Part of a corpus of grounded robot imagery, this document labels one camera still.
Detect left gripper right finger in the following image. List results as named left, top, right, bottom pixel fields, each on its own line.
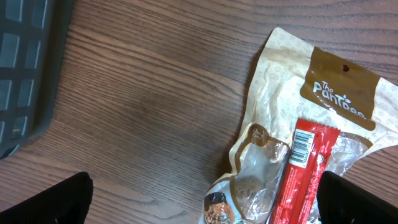
left=317, top=171, right=397, bottom=224

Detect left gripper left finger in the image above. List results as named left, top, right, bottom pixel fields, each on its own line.
left=1, top=172, right=93, bottom=224

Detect red snack bar wrapper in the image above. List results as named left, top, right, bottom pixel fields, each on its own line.
left=271, top=119, right=340, bottom=224

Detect brown cookie bag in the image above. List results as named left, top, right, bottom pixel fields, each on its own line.
left=200, top=27, right=397, bottom=223

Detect grey plastic mesh basket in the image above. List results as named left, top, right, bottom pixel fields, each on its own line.
left=1, top=0, right=74, bottom=159

